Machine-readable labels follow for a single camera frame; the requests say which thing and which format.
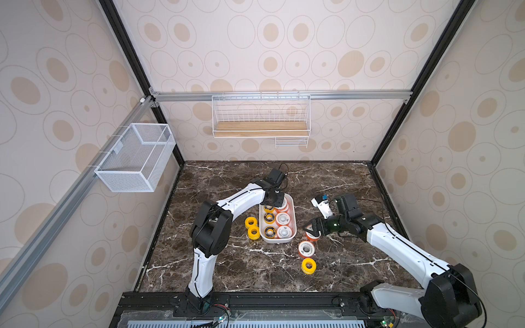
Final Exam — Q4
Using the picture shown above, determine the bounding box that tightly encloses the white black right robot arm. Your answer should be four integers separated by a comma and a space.
304, 194, 488, 327

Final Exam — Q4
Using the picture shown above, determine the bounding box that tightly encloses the yellow tape roll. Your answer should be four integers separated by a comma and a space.
245, 217, 258, 229
247, 225, 261, 241
302, 258, 317, 275

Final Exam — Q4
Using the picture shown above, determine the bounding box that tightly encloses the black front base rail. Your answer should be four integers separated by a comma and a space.
109, 292, 428, 327

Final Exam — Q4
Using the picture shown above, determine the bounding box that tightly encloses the white mesh wall basket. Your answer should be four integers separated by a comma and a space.
94, 123, 176, 193

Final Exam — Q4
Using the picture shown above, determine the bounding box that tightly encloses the white plastic storage box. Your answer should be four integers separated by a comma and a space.
258, 194, 298, 244

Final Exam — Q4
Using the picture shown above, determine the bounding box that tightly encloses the white wire wall shelf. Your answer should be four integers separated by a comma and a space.
211, 92, 312, 146

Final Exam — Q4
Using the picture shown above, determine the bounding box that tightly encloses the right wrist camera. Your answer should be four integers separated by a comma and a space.
311, 195, 333, 219

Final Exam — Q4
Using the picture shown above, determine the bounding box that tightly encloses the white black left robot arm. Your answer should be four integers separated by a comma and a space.
185, 168, 287, 311

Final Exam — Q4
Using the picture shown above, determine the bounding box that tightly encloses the orange white tape roll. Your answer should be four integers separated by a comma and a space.
275, 198, 289, 213
276, 212, 291, 226
298, 241, 315, 258
305, 232, 320, 242
277, 225, 293, 239

